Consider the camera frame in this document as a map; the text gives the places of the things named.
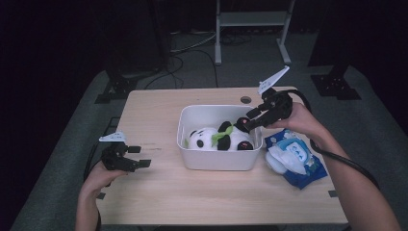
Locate blue white snack bag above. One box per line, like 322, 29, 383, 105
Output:
264, 128, 329, 191

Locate person's right hand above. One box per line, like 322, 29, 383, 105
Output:
266, 102, 328, 143

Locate black stand base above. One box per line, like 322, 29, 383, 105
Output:
94, 68, 139, 105
310, 65, 362, 101

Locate person's left hand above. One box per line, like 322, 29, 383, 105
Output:
80, 161, 128, 200

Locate white plastic bin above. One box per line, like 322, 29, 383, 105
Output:
176, 104, 264, 171

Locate black floor cables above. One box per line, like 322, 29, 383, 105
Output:
143, 28, 219, 90

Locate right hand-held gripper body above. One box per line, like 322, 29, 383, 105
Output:
257, 65, 293, 124

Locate white metal stand frame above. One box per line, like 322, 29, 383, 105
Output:
215, 0, 296, 66

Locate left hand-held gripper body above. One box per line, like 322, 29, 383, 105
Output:
98, 130, 129, 172

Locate right hand-held gripper cable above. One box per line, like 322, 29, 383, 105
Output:
282, 89, 381, 191

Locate panda plush toy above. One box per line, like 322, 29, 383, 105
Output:
184, 116, 258, 152

